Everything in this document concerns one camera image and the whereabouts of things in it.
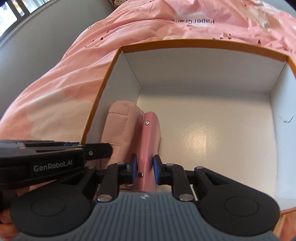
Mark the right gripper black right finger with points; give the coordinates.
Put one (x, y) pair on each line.
(175, 176)

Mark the person's left hand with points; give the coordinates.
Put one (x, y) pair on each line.
(8, 230)

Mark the orange white cardboard box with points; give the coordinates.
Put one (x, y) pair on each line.
(227, 106)

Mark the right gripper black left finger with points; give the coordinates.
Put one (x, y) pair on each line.
(110, 179)

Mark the pink printed bed quilt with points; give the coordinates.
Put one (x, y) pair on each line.
(56, 108)

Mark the pink pouch bag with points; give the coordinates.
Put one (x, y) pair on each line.
(131, 131)

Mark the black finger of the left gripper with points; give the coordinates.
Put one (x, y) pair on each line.
(97, 151)

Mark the window with dark frame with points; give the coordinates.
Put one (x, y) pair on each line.
(14, 12)

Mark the hanging plush toy organizer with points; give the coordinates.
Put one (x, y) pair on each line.
(116, 3)

